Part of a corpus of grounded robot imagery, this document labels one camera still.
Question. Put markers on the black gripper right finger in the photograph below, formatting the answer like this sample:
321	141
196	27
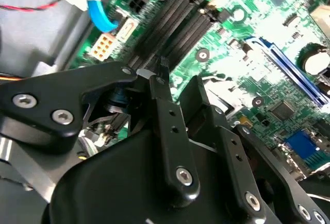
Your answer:
232	162

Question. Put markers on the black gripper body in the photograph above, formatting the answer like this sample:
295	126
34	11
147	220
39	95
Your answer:
116	182

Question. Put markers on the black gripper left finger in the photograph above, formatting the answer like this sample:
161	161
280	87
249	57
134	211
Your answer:
51	92

